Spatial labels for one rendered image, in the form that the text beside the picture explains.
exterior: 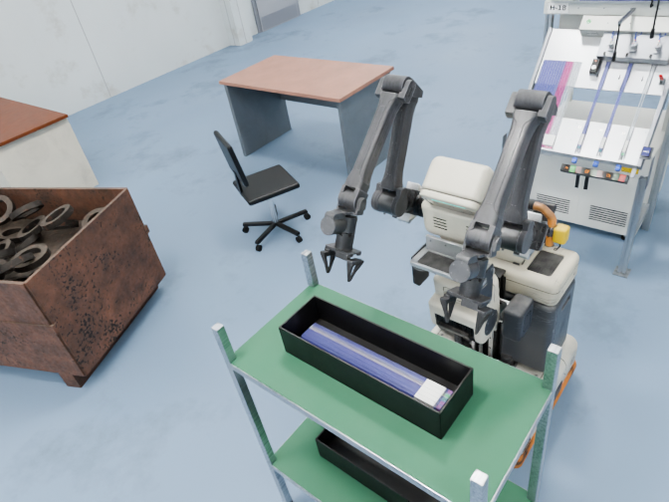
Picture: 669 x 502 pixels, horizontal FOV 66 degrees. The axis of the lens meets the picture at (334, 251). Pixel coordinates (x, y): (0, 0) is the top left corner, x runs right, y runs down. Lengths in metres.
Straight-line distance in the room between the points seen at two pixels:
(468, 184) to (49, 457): 2.49
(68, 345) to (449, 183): 2.21
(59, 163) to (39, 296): 2.73
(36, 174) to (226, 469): 3.59
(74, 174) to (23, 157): 0.47
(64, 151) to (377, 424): 4.54
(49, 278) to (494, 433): 2.26
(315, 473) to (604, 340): 1.70
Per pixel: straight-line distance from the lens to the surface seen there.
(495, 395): 1.54
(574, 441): 2.64
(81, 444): 3.13
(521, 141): 1.42
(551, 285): 2.10
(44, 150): 5.44
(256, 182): 3.80
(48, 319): 3.01
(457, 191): 1.62
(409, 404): 1.41
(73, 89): 8.19
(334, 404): 1.54
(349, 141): 4.27
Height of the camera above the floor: 2.17
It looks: 36 degrees down
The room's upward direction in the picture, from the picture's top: 11 degrees counter-clockwise
